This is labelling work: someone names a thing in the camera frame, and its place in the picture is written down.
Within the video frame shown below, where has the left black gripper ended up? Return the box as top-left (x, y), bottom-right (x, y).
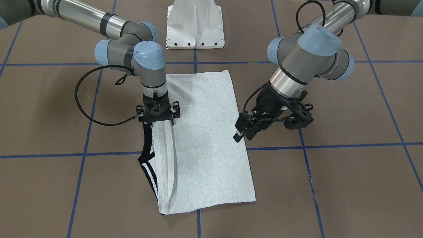
top-left (233, 82), bottom-right (313, 143)

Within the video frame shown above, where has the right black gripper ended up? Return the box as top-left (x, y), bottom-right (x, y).
top-left (136, 93), bottom-right (181, 125)

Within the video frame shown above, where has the grey cartoon print t-shirt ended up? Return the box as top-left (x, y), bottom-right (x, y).
top-left (148, 70), bottom-right (256, 215)

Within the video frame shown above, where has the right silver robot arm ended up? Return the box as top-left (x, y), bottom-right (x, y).
top-left (0, 0), bottom-right (180, 124)

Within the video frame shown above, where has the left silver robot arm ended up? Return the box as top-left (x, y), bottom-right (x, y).
top-left (234, 0), bottom-right (422, 142)

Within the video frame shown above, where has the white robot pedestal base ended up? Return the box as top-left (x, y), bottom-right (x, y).
top-left (166, 0), bottom-right (225, 49)

